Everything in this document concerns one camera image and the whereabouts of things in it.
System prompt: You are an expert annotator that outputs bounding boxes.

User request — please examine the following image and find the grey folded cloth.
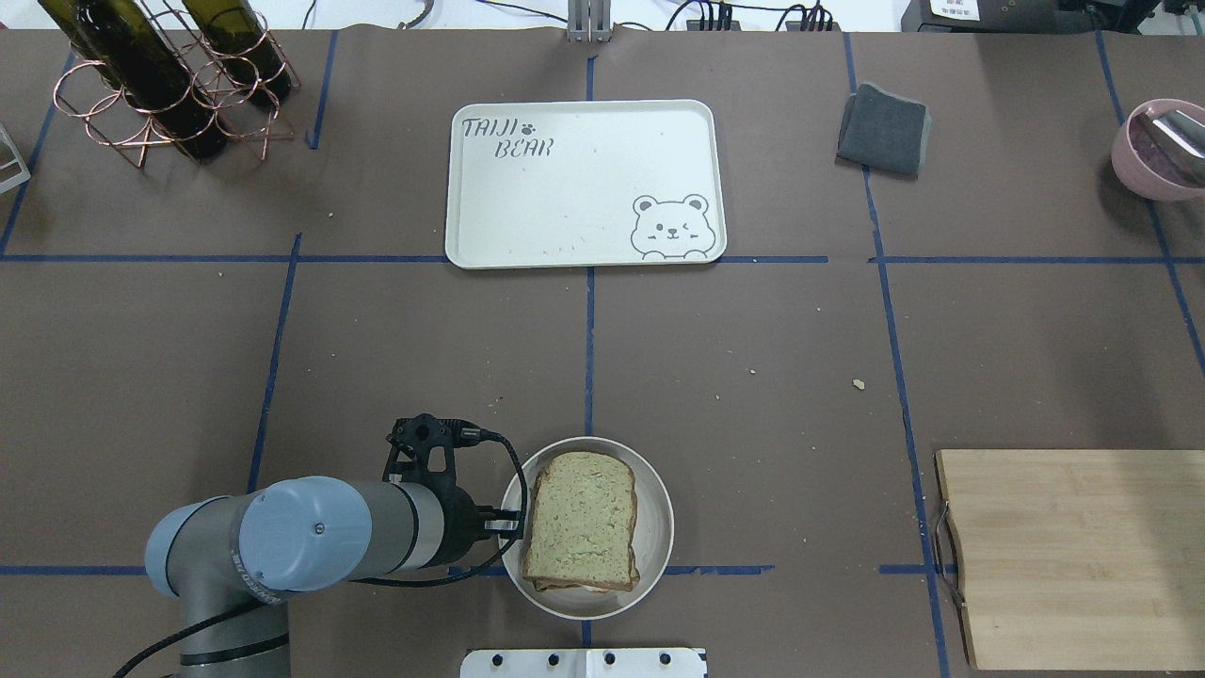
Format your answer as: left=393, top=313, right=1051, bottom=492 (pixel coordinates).
left=836, top=82, right=931, bottom=176

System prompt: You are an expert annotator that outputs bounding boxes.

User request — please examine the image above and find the copper wire bottle rack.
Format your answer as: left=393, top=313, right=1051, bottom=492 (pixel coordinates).
left=42, top=1, right=298, bottom=169

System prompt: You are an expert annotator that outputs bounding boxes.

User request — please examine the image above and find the cream bear tray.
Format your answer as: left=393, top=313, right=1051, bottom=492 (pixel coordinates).
left=443, top=99, right=728, bottom=269

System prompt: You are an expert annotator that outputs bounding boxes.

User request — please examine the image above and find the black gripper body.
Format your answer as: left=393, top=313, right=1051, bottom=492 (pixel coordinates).
left=382, top=413, right=500, bottom=566

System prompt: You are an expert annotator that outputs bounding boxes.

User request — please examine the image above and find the dark wine bottle upper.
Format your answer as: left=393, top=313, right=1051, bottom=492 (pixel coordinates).
left=76, top=1, right=227, bottom=160

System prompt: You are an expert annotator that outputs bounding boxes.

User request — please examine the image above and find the white round plate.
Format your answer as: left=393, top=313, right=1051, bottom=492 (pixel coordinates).
left=502, top=435, right=675, bottom=621

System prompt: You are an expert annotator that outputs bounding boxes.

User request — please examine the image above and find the pink bowl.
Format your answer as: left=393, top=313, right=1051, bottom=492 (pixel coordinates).
left=1111, top=99, right=1204, bottom=202

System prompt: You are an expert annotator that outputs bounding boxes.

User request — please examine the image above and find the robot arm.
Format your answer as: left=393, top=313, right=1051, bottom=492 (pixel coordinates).
left=117, top=413, right=529, bottom=677

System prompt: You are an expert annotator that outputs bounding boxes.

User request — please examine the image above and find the dark wine bottle lower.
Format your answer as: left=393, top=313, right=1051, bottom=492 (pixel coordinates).
left=184, top=1, right=293, bottom=110

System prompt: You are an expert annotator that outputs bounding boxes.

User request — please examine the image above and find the metal cutting board handle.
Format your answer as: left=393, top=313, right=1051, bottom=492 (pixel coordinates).
left=930, top=499, right=966, bottom=611

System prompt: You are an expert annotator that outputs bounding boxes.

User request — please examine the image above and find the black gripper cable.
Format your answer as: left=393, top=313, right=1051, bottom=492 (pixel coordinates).
left=113, top=428, right=530, bottom=678

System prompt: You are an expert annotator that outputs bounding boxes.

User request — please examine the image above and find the white wire dish rack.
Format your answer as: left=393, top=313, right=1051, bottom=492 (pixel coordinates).
left=0, top=124, right=33, bottom=194

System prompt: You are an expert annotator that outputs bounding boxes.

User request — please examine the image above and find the wooden cutting board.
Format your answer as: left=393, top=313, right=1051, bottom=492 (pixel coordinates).
left=937, top=449, right=1204, bottom=672

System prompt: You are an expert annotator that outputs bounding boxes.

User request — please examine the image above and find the metal scoop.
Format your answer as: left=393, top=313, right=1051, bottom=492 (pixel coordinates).
left=1139, top=110, right=1204, bottom=187

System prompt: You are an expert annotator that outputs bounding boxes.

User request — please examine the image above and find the dark wine bottle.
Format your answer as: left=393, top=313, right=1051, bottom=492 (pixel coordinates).
left=76, top=1, right=227, bottom=160
left=36, top=0, right=104, bottom=66
left=184, top=1, right=293, bottom=110

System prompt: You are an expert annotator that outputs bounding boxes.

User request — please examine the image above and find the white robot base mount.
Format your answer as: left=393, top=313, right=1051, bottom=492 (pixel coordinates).
left=459, top=647, right=709, bottom=677

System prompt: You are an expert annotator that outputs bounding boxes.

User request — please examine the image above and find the bread slice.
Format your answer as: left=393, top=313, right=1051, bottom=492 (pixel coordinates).
left=523, top=450, right=640, bottom=592

